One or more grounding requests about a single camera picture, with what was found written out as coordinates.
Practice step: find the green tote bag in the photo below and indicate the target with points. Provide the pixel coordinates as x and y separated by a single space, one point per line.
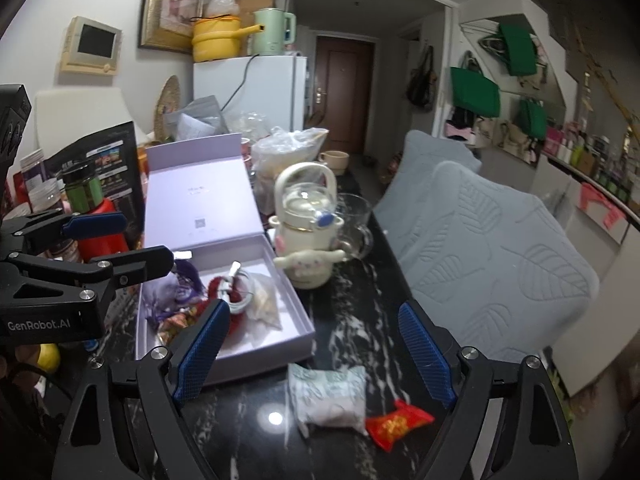
472 90

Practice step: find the beige ceramic cup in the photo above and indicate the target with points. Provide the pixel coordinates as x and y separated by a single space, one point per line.
337 161

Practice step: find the clear glass mug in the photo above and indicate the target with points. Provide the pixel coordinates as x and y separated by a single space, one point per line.
355 238

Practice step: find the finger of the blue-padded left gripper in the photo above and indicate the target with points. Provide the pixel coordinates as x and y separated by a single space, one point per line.
85 226

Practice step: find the light green electric kettle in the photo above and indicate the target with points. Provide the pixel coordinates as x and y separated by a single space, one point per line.
278 31

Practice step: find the wall intercom panel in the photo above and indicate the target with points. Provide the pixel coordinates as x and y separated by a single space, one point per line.
91 48

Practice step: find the brown green snack packet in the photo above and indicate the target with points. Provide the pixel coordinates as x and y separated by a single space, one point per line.
174 325

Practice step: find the yellow lemon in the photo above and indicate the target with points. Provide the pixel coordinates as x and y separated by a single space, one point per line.
45 357

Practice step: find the framed picture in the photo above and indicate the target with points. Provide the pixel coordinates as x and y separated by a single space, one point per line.
166 25

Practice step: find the red gold snack packet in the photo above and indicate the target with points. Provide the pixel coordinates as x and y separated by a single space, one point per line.
386 430

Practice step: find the translucent plastic bag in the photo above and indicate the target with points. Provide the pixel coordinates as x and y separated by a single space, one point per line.
263 305

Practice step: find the yellow pot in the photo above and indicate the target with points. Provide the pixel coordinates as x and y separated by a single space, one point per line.
219 37

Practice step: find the brown door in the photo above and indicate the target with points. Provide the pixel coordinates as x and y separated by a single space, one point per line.
341 92

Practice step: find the grey leaf-pattern cushion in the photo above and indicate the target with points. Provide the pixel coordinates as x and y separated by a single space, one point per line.
492 266

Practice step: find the red plastic container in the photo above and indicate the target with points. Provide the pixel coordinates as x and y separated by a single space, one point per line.
108 244

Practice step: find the lilac open gift box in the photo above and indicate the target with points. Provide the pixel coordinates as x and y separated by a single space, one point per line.
201 206

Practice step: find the white mini fridge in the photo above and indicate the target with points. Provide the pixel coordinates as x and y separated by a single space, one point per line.
272 87

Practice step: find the red fluffy pom-pom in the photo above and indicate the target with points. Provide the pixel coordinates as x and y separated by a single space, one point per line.
236 293

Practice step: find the lilac satin pouch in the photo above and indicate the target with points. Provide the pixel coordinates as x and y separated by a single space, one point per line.
176 292

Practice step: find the black printed pouch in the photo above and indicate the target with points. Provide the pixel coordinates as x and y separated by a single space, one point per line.
114 150

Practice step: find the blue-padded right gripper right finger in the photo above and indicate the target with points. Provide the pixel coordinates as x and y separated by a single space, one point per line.
433 350

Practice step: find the white Cinnamoroll kettle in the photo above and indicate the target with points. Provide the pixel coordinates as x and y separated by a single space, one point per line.
306 224

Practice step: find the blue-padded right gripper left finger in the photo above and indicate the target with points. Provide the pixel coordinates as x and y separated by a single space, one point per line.
191 362

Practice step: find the clear bag of snacks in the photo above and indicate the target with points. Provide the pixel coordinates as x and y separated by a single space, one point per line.
273 154

